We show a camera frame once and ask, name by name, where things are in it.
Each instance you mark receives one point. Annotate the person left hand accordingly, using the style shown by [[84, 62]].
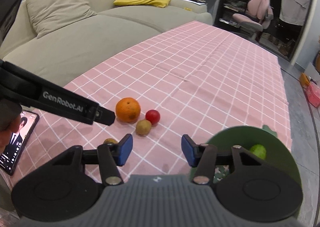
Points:
[[12, 128]]

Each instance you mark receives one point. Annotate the hanging grey towel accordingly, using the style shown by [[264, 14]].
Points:
[[294, 11]]

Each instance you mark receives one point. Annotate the black smartphone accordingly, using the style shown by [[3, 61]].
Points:
[[18, 141]]

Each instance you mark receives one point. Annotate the pink checkered tablecloth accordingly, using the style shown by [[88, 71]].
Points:
[[201, 79]]

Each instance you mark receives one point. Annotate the pink storage box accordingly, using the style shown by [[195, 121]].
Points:
[[313, 96]]

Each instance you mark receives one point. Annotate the red cherry tomato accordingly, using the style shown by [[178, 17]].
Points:
[[153, 116]]

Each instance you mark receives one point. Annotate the beige sofa cushion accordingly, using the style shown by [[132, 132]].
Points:
[[47, 16]]

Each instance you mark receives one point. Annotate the beige sofa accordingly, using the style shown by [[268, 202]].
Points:
[[68, 52]]

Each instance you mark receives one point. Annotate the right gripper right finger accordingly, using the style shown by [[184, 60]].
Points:
[[202, 157]]

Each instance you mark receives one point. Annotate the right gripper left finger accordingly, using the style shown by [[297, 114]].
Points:
[[112, 156]]

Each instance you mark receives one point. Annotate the orange box on floor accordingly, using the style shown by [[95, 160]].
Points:
[[304, 81]]

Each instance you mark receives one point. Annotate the pink office chair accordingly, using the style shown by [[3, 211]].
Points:
[[255, 20]]

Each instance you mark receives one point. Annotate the brown kiwi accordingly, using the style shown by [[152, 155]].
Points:
[[110, 141], [143, 127]]

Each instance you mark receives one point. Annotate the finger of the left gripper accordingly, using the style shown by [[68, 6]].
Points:
[[104, 116]]

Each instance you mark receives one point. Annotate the green colander bowl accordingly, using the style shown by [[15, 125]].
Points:
[[251, 188]]

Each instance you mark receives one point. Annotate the green cucumber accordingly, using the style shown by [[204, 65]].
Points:
[[259, 151]]

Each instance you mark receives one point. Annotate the orange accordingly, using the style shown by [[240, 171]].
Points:
[[128, 109]]

